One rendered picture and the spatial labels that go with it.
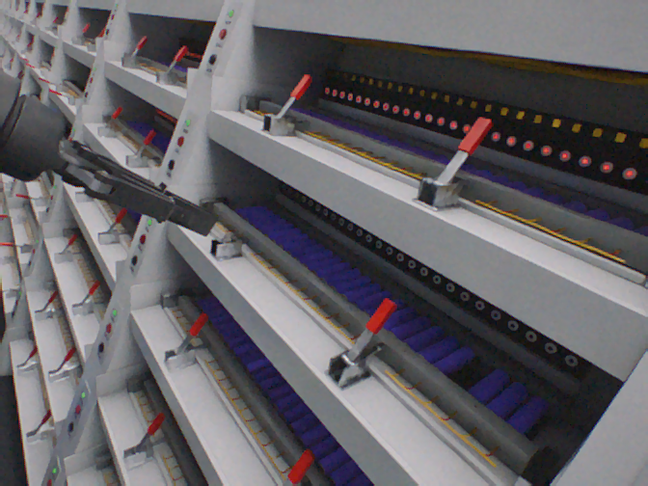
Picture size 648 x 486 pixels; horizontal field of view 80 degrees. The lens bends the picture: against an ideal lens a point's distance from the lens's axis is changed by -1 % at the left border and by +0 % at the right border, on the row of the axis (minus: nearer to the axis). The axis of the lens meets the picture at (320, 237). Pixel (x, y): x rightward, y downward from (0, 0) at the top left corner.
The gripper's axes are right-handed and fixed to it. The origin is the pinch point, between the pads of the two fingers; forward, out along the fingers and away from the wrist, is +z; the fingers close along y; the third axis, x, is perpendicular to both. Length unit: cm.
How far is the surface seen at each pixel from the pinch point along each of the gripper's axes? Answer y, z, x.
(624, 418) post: 45.5, 4.0, 8.3
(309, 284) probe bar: 13.7, 11.8, 0.8
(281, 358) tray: 19.4, 7.6, -6.6
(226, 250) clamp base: 1.0, 7.6, -2.2
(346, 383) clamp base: 27.6, 7.7, -3.3
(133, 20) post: -86, 4, 28
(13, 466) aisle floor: -49, 24, -91
